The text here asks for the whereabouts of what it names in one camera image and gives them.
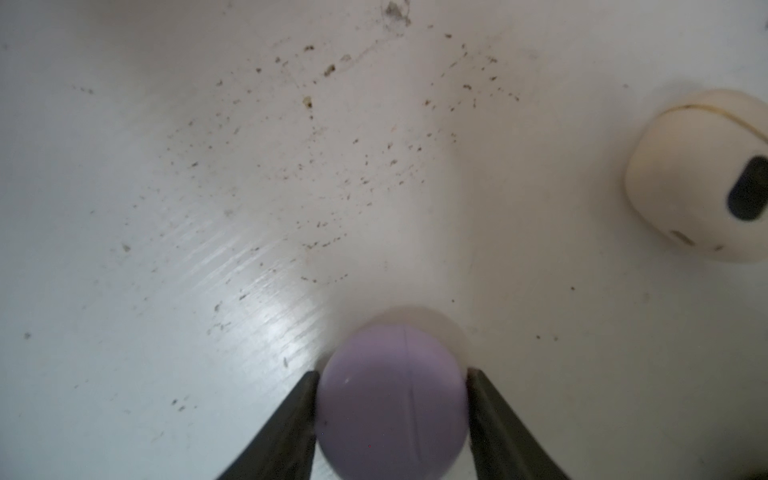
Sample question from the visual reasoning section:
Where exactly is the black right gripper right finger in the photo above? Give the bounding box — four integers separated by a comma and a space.
466, 368, 569, 480

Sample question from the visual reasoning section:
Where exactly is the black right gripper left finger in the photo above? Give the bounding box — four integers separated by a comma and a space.
218, 370, 320, 480

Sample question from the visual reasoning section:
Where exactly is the purple earbud charging case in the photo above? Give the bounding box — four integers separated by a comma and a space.
315, 324, 469, 479

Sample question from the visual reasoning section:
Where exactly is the cream earbud charging case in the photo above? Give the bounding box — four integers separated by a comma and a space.
624, 89, 767, 263

